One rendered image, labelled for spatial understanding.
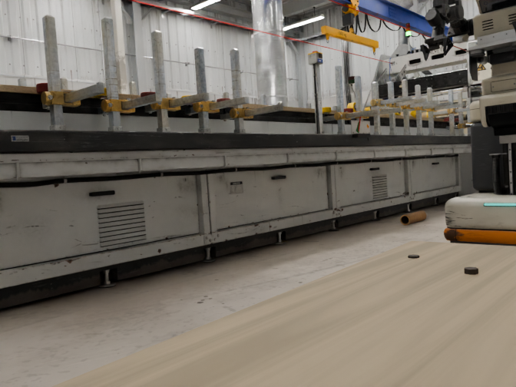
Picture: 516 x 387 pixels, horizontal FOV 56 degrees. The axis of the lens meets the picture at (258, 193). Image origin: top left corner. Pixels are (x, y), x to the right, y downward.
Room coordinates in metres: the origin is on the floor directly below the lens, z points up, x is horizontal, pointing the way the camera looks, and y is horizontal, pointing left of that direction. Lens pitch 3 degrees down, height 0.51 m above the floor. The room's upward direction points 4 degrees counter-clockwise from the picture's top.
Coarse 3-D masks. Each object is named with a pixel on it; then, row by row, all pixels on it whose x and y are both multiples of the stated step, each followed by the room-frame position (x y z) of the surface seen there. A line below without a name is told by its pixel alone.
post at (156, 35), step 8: (152, 32) 2.25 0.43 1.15; (160, 32) 2.25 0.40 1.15; (152, 40) 2.25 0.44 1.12; (160, 40) 2.25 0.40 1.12; (152, 48) 2.25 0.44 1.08; (160, 48) 2.25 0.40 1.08; (160, 56) 2.25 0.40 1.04; (160, 64) 2.24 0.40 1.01; (160, 72) 2.24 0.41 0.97; (160, 80) 2.24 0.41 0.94; (160, 88) 2.24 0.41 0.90; (160, 112) 2.24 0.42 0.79; (160, 120) 2.24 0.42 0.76
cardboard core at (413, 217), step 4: (416, 212) 3.83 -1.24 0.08; (420, 212) 3.86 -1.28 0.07; (424, 212) 3.89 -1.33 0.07; (404, 216) 3.73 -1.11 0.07; (408, 216) 3.69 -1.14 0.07; (412, 216) 3.73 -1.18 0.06; (416, 216) 3.77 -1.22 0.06; (420, 216) 3.81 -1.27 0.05; (424, 216) 3.86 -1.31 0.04; (400, 220) 3.73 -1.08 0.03; (404, 220) 3.76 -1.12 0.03; (408, 220) 3.68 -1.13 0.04; (412, 220) 3.71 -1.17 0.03; (416, 220) 3.77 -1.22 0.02; (420, 220) 3.85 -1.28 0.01; (404, 224) 3.71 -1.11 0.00
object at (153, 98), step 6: (144, 96) 1.96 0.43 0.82; (150, 96) 1.93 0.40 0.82; (156, 96) 1.91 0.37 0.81; (126, 102) 2.05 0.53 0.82; (132, 102) 2.02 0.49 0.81; (138, 102) 1.99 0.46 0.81; (144, 102) 1.96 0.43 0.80; (150, 102) 1.94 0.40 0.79; (156, 102) 1.95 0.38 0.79; (126, 108) 2.07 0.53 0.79
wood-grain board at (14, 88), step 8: (0, 88) 1.92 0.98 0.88; (8, 88) 1.95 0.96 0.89; (16, 88) 1.97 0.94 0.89; (24, 88) 1.99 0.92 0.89; (32, 88) 2.02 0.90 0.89; (120, 96) 2.32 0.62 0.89; (128, 96) 2.35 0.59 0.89; (136, 96) 2.38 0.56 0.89; (192, 104) 2.65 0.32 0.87; (248, 104) 2.96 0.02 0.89; (256, 104) 3.02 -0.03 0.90; (312, 112) 3.44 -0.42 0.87; (424, 120) 4.80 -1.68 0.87; (440, 120) 5.09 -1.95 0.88
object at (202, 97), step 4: (188, 96) 2.16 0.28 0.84; (192, 96) 2.15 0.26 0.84; (196, 96) 2.13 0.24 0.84; (200, 96) 2.11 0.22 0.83; (204, 96) 2.10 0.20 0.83; (208, 96) 2.11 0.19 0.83; (172, 100) 2.24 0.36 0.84; (176, 100) 2.22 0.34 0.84; (180, 100) 2.20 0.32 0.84; (184, 100) 2.18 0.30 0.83; (188, 100) 2.17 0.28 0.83; (192, 100) 2.15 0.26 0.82; (196, 100) 2.13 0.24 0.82; (200, 100) 2.11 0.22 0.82; (204, 100) 2.12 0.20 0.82; (172, 104) 2.24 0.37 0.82; (176, 104) 2.23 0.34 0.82; (180, 104) 2.21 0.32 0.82; (184, 104) 2.22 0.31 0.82; (148, 108) 2.37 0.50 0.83; (152, 108) 2.35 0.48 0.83
